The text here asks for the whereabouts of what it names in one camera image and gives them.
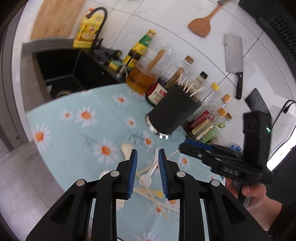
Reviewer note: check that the black wall power socket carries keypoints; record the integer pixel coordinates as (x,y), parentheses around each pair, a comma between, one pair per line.
(256,103)

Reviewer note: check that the daisy print blue tablecloth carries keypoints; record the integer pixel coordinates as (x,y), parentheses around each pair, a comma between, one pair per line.
(80,136)

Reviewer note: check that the wooden spatula on wall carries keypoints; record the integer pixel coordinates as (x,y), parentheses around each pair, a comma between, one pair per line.
(201,26)

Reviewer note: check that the person's right hand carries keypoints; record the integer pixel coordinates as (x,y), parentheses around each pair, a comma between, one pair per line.
(264,210)

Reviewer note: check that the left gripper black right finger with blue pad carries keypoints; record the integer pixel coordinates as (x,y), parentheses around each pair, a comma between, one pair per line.
(179,185)

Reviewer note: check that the yellow handled small utensil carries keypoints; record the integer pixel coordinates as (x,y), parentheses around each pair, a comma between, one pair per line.
(156,193)

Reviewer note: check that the black kitchen sink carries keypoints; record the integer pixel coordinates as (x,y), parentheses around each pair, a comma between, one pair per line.
(52,68)

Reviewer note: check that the clear bottle yellow cap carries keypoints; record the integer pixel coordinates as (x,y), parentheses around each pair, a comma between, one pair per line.
(205,96)

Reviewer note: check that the small white ceramic spoon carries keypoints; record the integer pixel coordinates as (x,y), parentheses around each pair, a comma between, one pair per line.
(146,179)

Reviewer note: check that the steel cleaver black handle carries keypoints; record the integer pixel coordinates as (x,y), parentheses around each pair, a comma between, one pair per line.
(234,60)

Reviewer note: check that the black sink faucet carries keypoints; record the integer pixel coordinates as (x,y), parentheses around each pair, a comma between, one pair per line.
(100,26)

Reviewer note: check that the red label sauce bottle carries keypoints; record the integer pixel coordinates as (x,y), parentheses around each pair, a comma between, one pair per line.
(206,111)

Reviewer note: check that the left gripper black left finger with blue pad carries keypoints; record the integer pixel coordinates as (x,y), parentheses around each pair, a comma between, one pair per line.
(115,185)

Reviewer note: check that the dark soy sauce bottle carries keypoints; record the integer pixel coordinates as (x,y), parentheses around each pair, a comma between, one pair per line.
(157,91)

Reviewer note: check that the black cylindrical utensil holder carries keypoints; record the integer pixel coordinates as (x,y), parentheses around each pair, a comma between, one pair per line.
(171,112)

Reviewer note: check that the green yellow label bottle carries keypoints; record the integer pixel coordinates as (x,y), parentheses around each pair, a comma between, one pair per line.
(138,50)

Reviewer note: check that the green label sauce bottle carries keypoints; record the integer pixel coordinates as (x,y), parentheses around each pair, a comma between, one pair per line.
(214,130)

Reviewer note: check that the wooden cutting board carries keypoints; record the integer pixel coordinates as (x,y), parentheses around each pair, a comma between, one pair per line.
(56,18)

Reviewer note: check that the blue white plastic bag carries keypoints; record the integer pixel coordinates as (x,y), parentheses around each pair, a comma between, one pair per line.
(236,147)

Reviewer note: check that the clear jar gold cap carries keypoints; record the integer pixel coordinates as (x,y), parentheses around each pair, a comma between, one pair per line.
(176,70)

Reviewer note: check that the large amber oil bottle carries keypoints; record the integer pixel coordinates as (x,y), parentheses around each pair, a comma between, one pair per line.
(150,66)

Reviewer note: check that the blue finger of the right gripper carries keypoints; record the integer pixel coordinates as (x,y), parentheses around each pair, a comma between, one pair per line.
(198,144)

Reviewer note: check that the yellow dish soap bottle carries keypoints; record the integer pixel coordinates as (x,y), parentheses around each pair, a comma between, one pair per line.
(86,31)

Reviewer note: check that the wooden chopstick lower right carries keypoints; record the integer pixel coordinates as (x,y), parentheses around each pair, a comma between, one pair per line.
(159,208)

